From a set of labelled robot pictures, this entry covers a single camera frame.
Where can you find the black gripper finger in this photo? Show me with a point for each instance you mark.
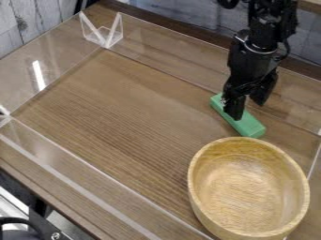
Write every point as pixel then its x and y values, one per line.
pixel 233 106
pixel 263 91

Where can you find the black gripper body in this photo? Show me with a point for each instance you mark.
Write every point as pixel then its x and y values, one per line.
pixel 252 60

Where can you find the green rectangular block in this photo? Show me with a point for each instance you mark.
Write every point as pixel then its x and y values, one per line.
pixel 248 126

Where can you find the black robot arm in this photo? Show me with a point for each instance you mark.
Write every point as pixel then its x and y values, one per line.
pixel 272 18

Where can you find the wooden bowl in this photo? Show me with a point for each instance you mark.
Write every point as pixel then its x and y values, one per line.
pixel 249 190

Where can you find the clear acrylic tray wall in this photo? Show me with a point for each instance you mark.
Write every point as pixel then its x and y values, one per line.
pixel 102 123

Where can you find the clear acrylic corner bracket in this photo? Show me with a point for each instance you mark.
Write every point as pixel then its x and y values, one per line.
pixel 102 36

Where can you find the black metal bracket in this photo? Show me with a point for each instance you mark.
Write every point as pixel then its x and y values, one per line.
pixel 46 231

